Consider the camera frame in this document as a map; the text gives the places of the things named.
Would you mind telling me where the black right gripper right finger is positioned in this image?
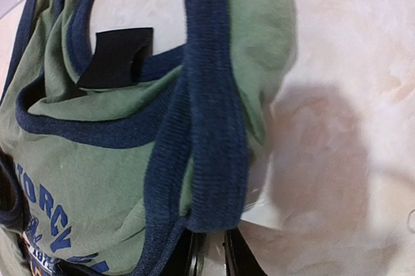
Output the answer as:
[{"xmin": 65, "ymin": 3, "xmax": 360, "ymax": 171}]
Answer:
[{"xmin": 224, "ymin": 228, "xmax": 265, "ymax": 276}]

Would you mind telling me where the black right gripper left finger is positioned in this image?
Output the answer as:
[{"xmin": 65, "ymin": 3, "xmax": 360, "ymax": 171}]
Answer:
[{"xmin": 171, "ymin": 228, "xmax": 203, "ymax": 276}]

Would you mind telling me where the green sleeveless shirt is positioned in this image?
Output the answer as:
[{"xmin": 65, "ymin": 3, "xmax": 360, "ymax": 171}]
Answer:
[{"xmin": 1, "ymin": 0, "xmax": 295, "ymax": 275}]

